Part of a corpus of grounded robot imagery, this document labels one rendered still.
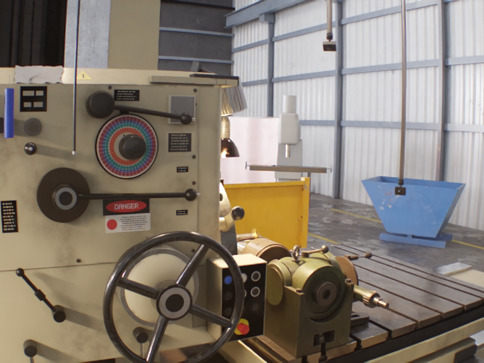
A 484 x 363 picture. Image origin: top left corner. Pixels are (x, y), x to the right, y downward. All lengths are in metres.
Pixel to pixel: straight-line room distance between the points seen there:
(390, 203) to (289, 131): 1.93
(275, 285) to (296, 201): 2.94
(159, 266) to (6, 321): 0.47
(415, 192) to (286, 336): 5.98
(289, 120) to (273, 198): 3.22
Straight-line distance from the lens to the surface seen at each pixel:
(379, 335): 1.82
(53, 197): 1.21
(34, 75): 1.30
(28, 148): 1.20
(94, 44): 1.98
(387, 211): 7.59
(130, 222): 1.34
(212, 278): 1.42
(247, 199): 4.24
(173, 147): 1.35
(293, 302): 1.55
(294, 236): 4.59
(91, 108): 1.23
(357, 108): 11.73
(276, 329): 1.67
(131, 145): 1.21
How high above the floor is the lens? 1.74
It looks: 8 degrees down
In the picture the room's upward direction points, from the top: 1 degrees clockwise
